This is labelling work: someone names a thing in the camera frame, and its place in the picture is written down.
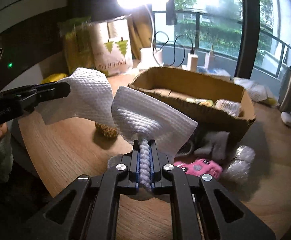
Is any pink plush toy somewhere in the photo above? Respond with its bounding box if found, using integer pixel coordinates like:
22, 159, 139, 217
174, 159, 222, 179

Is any bubble wrap roll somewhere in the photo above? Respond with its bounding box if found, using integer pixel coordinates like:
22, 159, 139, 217
221, 145, 256, 184

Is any brown plush toy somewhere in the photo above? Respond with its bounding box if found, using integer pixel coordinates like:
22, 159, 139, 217
95, 122, 118, 139

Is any grey sock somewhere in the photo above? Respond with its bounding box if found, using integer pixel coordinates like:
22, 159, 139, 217
176, 127, 229, 162

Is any white waffle cloth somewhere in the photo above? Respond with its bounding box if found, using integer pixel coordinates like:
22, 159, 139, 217
35, 68, 198, 201

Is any yellow packet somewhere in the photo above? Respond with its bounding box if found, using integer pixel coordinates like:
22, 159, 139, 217
41, 73, 68, 84

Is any green plastic package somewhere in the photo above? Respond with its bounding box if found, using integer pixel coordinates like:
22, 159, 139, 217
58, 17, 95, 74

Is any paper cup package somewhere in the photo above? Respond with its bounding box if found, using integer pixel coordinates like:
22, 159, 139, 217
88, 16, 133, 76

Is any white desk lamp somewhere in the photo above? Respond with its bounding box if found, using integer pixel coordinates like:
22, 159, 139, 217
117, 0, 168, 71

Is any brown cardboard box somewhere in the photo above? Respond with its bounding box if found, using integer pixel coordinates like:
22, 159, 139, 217
128, 67, 256, 143

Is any white earbuds case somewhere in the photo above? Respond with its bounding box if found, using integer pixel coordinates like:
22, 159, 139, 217
280, 112, 291, 127

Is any white tissue packet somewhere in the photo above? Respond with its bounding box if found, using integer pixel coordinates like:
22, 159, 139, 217
233, 77, 278, 106

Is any black charging cable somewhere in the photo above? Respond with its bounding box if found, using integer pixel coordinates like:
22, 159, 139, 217
152, 31, 195, 67

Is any white charger with black cable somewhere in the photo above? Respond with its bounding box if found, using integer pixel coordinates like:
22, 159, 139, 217
187, 53, 198, 72

